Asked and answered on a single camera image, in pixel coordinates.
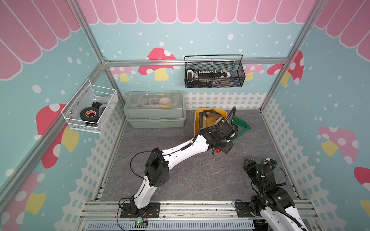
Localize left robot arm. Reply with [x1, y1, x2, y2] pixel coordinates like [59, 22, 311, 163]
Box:
[119, 107, 239, 218]

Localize white socket bit set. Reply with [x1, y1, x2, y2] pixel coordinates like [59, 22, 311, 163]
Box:
[185, 68, 231, 86]

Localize green circuit board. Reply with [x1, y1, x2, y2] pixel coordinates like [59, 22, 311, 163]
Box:
[135, 220, 148, 229]

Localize black wire mesh basket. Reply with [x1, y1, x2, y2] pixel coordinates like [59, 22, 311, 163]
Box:
[184, 54, 246, 88]

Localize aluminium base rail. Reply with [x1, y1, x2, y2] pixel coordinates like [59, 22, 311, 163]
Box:
[76, 200, 321, 231]

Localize yellow plastic storage tray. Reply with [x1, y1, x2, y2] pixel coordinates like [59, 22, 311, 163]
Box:
[194, 108, 227, 137]

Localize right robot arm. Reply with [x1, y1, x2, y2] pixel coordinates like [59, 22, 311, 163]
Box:
[243, 158, 307, 231]

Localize red-handled small hoe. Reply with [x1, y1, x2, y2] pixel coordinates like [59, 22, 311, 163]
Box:
[198, 110, 216, 130]

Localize black tape roll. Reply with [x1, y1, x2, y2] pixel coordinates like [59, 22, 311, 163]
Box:
[80, 107, 100, 123]

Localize white wire wall basket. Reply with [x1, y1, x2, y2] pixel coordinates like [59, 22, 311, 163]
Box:
[61, 80, 118, 134]

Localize translucent green storage box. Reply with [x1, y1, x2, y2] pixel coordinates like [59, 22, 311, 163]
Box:
[124, 91, 186, 129]

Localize wooden-handled hatchet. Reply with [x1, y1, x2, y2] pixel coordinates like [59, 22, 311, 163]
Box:
[201, 112, 208, 129]

